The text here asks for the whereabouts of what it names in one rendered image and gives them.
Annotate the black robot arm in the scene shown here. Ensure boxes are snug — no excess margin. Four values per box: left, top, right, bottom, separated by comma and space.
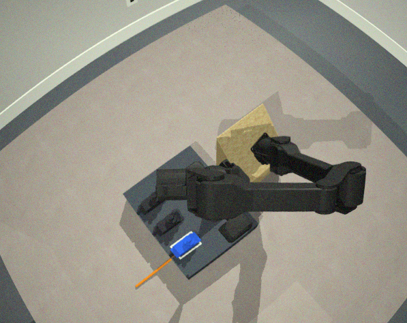
155, 132, 366, 221

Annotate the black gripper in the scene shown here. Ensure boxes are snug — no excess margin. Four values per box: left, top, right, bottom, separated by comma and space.
187, 161, 253, 243

